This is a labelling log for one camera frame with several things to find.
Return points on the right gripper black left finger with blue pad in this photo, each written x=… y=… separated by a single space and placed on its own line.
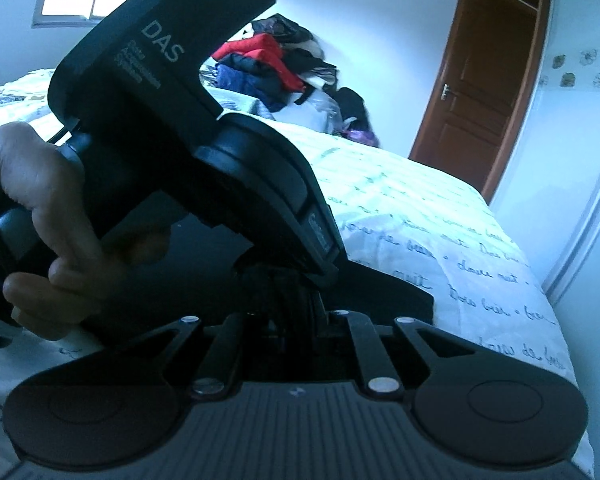
x=196 y=358

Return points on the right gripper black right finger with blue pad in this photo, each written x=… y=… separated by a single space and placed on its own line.
x=398 y=357

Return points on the black pants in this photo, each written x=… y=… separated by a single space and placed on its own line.
x=293 y=274

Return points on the person's left hand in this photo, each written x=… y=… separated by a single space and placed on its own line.
x=34 y=175

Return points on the dark blue garment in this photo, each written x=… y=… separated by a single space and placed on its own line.
x=252 y=78

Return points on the white script-print bedspread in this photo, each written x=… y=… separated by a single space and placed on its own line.
x=396 y=216

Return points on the red jacket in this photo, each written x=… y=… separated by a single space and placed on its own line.
x=265 y=49

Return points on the black clothes pile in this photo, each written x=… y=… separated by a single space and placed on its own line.
x=305 y=57

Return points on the purple bag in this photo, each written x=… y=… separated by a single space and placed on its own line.
x=364 y=137

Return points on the brown wooden door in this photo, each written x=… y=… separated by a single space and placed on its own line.
x=482 y=90

